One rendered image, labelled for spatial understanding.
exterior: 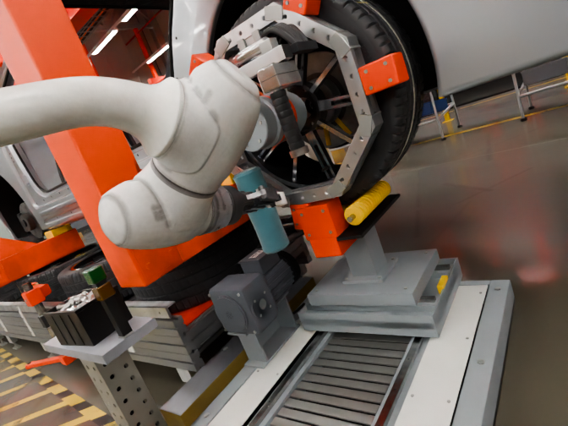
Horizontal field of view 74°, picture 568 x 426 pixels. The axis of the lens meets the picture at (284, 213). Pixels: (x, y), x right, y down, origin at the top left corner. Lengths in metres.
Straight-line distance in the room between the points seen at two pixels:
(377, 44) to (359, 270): 0.74
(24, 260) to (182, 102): 2.74
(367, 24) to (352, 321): 0.90
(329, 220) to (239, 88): 0.72
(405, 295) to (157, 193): 0.89
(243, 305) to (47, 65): 0.89
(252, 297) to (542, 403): 0.80
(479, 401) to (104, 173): 1.15
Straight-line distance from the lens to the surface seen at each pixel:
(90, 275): 1.11
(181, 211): 0.54
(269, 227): 1.13
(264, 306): 1.28
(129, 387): 1.42
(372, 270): 1.36
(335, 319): 1.38
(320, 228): 1.16
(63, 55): 1.33
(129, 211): 0.52
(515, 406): 1.18
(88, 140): 1.25
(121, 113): 0.47
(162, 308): 1.44
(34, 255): 3.16
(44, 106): 0.47
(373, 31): 1.07
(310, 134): 1.21
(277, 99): 0.85
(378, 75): 0.98
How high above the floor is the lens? 0.82
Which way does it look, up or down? 12 degrees down
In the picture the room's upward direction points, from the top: 21 degrees counter-clockwise
